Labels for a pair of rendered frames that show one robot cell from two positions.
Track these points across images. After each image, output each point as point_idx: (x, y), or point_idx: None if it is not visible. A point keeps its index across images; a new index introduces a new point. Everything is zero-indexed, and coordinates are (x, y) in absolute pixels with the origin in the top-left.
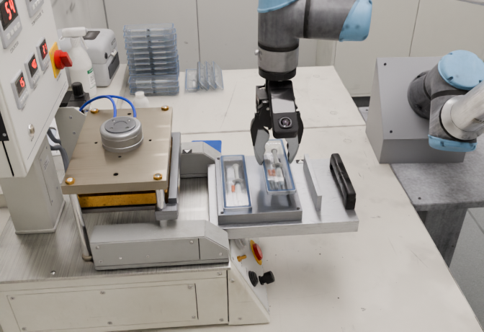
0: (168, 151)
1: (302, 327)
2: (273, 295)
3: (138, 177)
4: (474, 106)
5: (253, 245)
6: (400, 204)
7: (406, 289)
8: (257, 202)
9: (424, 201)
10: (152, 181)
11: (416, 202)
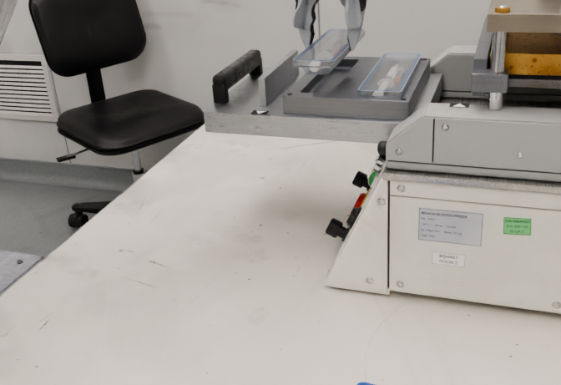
0: None
1: (341, 175)
2: (356, 200)
3: None
4: (8, 14)
5: (364, 195)
6: (62, 260)
7: (196, 183)
8: (372, 63)
9: (20, 257)
10: None
11: (33, 258)
